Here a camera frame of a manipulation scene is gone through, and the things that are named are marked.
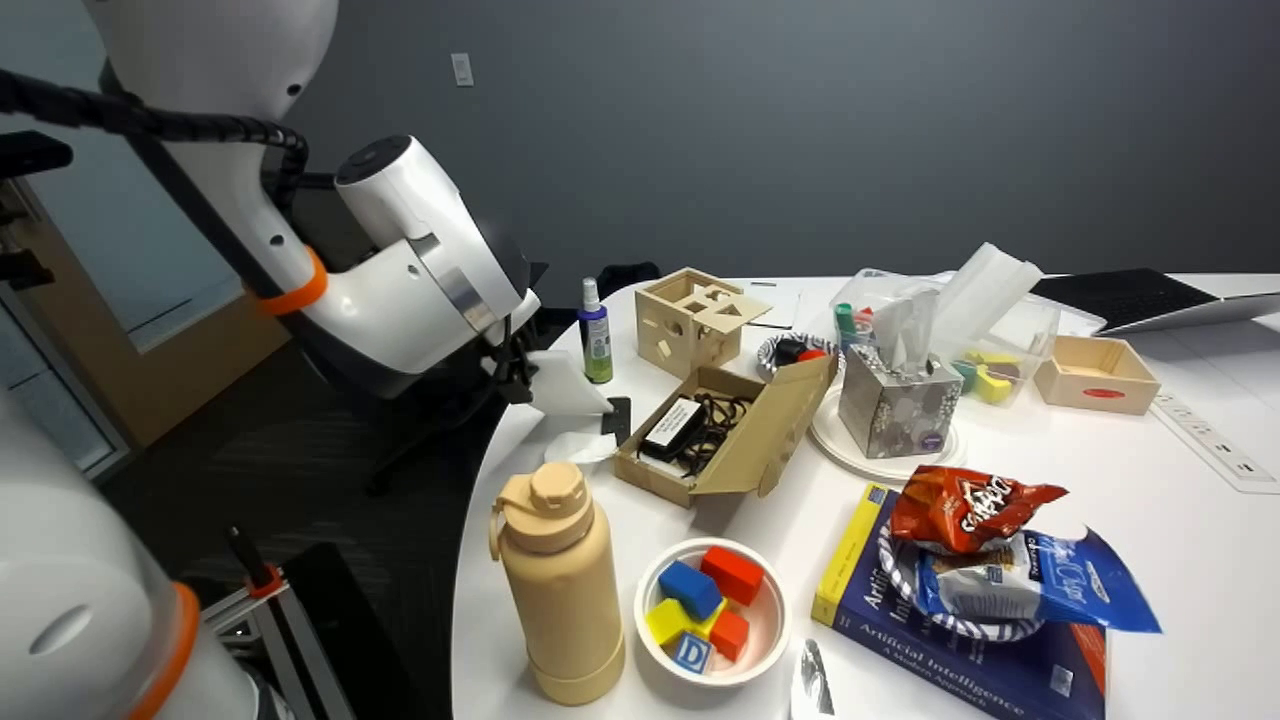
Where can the white styrofoam sheet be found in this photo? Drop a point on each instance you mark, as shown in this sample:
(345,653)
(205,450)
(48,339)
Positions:
(561,389)

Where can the blue plastic bag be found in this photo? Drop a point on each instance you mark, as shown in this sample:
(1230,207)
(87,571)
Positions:
(1086,583)

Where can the yellow tape roll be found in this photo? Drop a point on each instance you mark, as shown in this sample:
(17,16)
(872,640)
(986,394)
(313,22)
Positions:
(994,376)

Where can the green spray bottle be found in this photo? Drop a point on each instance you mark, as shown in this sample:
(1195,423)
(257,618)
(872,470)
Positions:
(595,335)

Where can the wooden shape sorter box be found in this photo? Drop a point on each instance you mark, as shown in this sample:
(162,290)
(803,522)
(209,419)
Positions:
(693,320)

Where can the orange wooden block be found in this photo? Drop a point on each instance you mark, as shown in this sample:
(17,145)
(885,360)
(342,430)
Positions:
(728,633)

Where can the black laptop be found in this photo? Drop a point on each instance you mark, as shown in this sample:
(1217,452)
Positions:
(1144,299)

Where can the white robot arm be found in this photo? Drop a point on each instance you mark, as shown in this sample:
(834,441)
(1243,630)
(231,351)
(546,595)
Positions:
(203,89)

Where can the blue wooden block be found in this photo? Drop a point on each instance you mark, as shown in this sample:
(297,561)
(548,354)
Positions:
(691,584)

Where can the white round plate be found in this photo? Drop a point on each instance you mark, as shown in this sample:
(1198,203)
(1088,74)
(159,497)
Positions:
(843,446)

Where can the red chips bag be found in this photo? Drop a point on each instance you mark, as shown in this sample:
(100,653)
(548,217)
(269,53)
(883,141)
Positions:
(962,508)

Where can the beige water bottle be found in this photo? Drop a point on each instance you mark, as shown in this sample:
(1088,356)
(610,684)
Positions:
(556,557)

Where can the red wooden block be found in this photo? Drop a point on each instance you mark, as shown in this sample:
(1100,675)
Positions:
(733,573)

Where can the yellow wooden block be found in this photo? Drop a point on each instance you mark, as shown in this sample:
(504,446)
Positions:
(667,621)

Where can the white tissue paper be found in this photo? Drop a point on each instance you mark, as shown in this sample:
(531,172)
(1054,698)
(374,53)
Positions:
(941,320)

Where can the white bowl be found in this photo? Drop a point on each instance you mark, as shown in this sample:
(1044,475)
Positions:
(691,657)

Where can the grey tissue box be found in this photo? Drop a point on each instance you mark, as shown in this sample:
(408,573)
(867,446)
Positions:
(897,413)

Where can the blue and yellow book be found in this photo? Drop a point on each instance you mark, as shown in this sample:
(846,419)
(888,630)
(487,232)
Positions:
(1010,669)

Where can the small wooden tray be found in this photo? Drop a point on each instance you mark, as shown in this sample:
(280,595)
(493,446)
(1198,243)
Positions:
(1097,373)

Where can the open cardboard box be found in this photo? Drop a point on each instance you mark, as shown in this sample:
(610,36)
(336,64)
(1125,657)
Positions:
(723,434)

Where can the wooden framed whiteboard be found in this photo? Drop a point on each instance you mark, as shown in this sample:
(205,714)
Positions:
(134,299)

